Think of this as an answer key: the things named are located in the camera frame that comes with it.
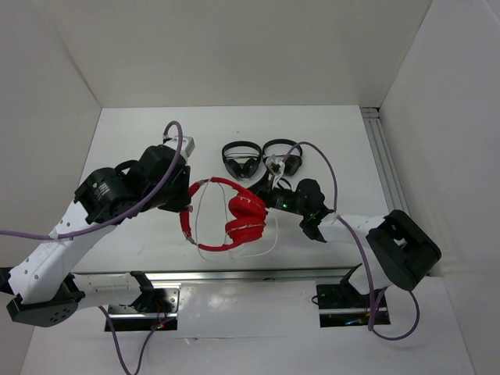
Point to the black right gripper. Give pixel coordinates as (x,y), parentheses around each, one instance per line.
(265,188)

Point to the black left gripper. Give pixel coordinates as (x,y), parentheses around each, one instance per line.
(183,198)

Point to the red over-ear headphones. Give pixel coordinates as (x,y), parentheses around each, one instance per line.
(249,213)

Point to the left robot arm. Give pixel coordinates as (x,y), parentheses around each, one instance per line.
(44,288)

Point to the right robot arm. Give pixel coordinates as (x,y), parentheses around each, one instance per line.
(351,229)

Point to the right black headphones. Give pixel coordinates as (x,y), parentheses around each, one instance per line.
(293,162)

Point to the black headphones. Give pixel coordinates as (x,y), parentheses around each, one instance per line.
(293,162)
(245,165)

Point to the left black headphones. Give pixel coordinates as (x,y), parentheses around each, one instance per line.
(245,165)

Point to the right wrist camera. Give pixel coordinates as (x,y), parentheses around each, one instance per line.
(275,167)

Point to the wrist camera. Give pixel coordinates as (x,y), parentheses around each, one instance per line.
(275,167)
(187,145)

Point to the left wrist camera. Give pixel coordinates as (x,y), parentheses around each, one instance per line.
(187,145)

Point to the front aluminium rail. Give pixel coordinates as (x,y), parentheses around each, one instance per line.
(234,275)

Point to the aluminium rail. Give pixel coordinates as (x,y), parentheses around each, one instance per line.
(234,275)
(386,183)

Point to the right side aluminium rail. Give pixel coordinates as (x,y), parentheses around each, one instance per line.
(386,183)

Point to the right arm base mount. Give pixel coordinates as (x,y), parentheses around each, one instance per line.
(338,303)

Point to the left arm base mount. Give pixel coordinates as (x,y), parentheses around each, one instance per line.
(156,306)

